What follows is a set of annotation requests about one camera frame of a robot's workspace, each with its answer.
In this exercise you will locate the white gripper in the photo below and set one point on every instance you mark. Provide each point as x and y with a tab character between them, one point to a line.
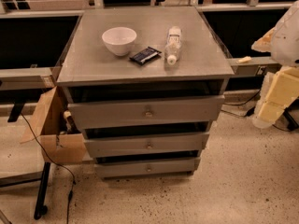
286	41

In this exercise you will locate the wall power outlet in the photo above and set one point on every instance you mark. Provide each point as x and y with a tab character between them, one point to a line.
261	70

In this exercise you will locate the white ceramic bowl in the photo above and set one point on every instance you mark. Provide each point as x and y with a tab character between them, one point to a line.
119	40

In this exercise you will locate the grey top drawer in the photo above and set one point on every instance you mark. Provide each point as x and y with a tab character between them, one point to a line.
110	114

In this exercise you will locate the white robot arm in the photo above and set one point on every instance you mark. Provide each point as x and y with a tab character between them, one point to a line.
285	39

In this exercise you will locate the black table leg left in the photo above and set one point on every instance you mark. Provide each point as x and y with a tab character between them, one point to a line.
41	209

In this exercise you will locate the grey middle drawer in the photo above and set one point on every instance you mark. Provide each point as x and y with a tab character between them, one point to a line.
146	144

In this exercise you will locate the grey bottom drawer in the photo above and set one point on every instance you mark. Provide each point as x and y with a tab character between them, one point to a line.
147	167

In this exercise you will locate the dark blue snack packet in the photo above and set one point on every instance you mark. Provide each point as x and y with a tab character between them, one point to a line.
145	55

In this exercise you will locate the small yellow foam piece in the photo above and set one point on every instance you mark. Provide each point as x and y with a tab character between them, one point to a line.
244	59

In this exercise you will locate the brown cardboard box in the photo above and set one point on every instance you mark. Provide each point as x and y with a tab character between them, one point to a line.
46	126

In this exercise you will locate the grey drawer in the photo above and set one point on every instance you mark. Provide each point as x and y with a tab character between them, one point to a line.
146	144
147	167
110	114

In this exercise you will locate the black stand leg right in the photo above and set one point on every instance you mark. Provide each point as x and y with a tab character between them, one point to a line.
292	124

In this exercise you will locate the clear plastic water bottle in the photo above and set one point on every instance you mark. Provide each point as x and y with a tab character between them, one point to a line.
173	45

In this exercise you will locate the grey drawer cabinet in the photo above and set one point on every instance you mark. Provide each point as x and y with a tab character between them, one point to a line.
144	85

